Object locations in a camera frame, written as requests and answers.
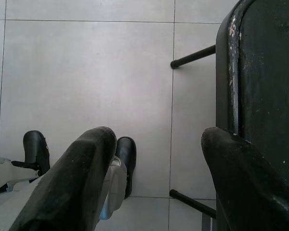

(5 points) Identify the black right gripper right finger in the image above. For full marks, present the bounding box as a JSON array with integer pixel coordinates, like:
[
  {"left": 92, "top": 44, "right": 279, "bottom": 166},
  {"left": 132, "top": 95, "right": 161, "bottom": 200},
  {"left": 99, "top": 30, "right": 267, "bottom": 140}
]
[{"left": 200, "top": 127, "right": 289, "bottom": 231}]

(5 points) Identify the black robot right foot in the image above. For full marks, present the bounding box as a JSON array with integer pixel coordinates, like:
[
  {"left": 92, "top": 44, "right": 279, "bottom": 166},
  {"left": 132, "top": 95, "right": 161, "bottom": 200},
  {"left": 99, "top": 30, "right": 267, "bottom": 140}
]
[{"left": 114, "top": 136, "right": 137, "bottom": 200}]

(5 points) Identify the black metal furniture leg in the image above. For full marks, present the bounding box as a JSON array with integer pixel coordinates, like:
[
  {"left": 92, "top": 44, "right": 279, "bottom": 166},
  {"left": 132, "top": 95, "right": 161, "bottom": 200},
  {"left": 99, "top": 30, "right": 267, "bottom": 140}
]
[
  {"left": 169, "top": 189, "right": 217, "bottom": 219},
  {"left": 170, "top": 44, "right": 217, "bottom": 70}
]

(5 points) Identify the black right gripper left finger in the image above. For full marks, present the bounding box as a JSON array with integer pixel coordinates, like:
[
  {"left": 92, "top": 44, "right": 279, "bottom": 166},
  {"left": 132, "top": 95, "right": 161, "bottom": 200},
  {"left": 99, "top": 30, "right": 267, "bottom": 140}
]
[{"left": 8, "top": 126, "right": 118, "bottom": 231}]

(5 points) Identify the silver robot left leg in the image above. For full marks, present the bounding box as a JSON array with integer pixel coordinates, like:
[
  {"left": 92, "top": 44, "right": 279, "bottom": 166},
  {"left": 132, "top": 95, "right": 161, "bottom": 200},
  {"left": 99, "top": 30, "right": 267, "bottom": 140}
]
[{"left": 0, "top": 155, "right": 43, "bottom": 199}]

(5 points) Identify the black robot foot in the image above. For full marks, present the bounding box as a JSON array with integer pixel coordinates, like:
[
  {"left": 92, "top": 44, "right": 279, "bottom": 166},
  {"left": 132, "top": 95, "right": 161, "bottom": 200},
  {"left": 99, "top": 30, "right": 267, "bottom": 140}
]
[
  {"left": 23, "top": 130, "right": 51, "bottom": 178},
  {"left": 114, "top": 136, "right": 137, "bottom": 200}
]

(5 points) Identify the dark worn-edged table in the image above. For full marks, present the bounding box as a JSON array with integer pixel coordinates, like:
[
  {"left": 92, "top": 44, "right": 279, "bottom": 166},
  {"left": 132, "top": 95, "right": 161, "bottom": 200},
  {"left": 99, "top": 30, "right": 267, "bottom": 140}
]
[{"left": 215, "top": 0, "right": 289, "bottom": 231}]

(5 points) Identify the black robot left foot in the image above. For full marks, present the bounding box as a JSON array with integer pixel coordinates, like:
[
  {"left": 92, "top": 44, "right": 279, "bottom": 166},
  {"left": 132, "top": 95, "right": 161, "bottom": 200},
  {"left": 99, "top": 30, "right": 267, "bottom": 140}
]
[{"left": 23, "top": 130, "right": 51, "bottom": 178}]

